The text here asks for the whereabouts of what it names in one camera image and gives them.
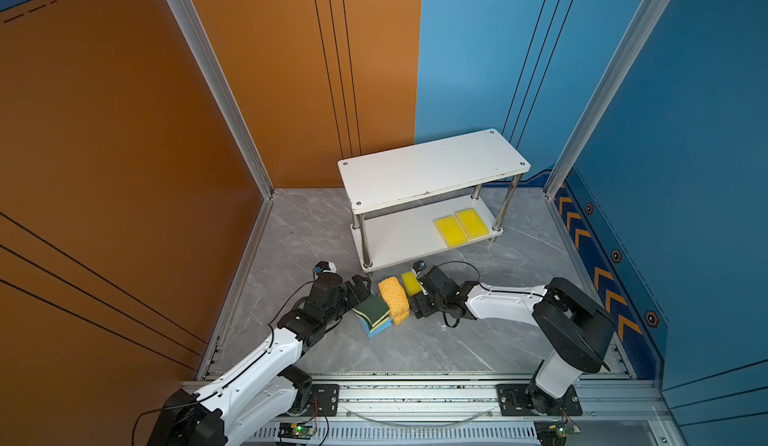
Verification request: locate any yellow sponge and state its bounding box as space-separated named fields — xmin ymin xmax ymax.
xmin=455 ymin=208 xmax=489 ymax=240
xmin=434 ymin=216 xmax=469 ymax=248
xmin=401 ymin=271 xmax=423 ymax=297

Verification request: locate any orange cellulose sponge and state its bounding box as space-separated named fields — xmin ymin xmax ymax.
xmin=378 ymin=277 xmax=410 ymax=326

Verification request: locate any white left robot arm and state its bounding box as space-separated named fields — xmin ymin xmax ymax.
xmin=147 ymin=270 xmax=371 ymax=445

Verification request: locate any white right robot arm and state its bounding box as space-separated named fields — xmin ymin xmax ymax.
xmin=409 ymin=260 xmax=616 ymax=415

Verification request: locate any white two-tier metal shelf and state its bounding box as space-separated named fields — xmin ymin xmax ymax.
xmin=338 ymin=129 xmax=531 ymax=273

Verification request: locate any green scrub sponge top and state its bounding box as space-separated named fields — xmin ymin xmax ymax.
xmin=351 ymin=292 xmax=391 ymax=330

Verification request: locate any blue sponge bottom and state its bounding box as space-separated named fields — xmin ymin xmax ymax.
xmin=356 ymin=288 xmax=394 ymax=339

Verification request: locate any left green circuit board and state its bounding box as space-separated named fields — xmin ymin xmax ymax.
xmin=276 ymin=422 xmax=318 ymax=443

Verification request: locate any green circuit board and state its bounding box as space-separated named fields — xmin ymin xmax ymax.
xmin=276 ymin=422 xmax=318 ymax=443
xmin=534 ymin=422 xmax=574 ymax=446

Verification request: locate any right green circuit board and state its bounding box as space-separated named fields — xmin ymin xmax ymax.
xmin=534 ymin=422 xmax=574 ymax=446

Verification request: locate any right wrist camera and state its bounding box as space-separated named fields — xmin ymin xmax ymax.
xmin=411 ymin=260 xmax=427 ymax=277

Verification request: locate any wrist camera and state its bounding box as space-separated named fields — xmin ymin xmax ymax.
xmin=313 ymin=261 xmax=337 ymax=278
xmin=411 ymin=260 xmax=427 ymax=277

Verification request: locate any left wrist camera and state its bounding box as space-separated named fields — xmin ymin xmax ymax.
xmin=313 ymin=261 xmax=337 ymax=278

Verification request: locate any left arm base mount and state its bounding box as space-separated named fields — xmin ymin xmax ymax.
xmin=288 ymin=383 xmax=340 ymax=417

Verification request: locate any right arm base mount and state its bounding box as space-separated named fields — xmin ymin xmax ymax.
xmin=495 ymin=384 xmax=583 ymax=417

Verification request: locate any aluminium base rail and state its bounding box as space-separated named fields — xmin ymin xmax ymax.
xmin=245 ymin=373 xmax=686 ymax=445

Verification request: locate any left aluminium corner post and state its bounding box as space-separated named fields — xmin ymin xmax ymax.
xmin=166 ymin=0 xmax=274 ymax=200

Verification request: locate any aluminium corner post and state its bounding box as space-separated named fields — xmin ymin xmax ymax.
xmin=166 ymin=0 xmax=274 ymax=200
xmin=543 ymin=0 xmax=671 ymax=200

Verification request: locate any right aluminium corner post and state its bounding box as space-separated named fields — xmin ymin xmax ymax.
xmin=543 ymin=0 xmax=671 ymax=200

